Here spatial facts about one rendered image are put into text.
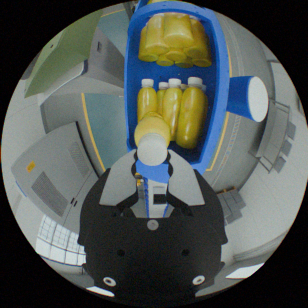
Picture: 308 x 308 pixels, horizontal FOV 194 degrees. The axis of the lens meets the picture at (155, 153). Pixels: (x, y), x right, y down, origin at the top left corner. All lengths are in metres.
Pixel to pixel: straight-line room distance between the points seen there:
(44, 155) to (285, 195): 4.94
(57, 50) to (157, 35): 0.22
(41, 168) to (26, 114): 1.64
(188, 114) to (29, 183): 1.51
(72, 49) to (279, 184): 3.81
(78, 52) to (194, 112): 0.32
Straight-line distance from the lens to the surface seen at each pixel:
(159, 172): 0.19
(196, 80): 0.27
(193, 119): 0.24
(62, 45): 0.25
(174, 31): 0.26
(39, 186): 1.48
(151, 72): 0.41
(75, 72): 0.33
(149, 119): 0.15
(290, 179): 3.50
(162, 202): 0.65
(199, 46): 0.30
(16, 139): 2.67
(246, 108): 0.61
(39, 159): 1.46
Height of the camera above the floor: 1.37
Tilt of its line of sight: 58 degrees down
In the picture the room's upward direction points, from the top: 178 degrees clockwise
